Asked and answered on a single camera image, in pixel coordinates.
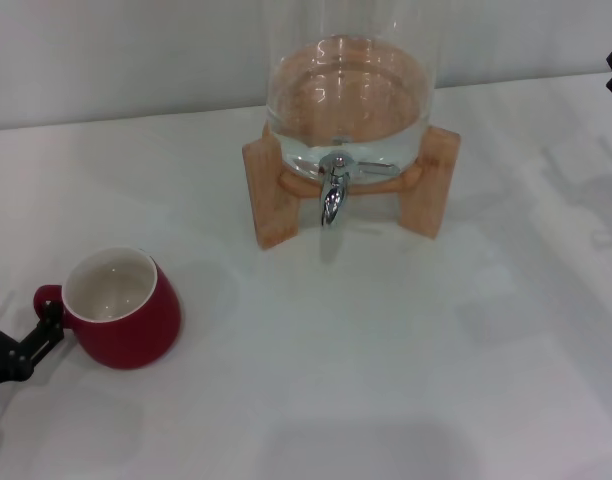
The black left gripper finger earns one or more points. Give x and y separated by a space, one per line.
43 337

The red ceramic cup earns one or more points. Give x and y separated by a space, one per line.
131 340

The chrome faucet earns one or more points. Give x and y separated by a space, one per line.
333 197

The glass water dispenser jar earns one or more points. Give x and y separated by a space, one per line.
351 100

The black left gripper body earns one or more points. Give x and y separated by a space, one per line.
1 355

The wooden dispenser stand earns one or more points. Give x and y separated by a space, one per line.
273 200

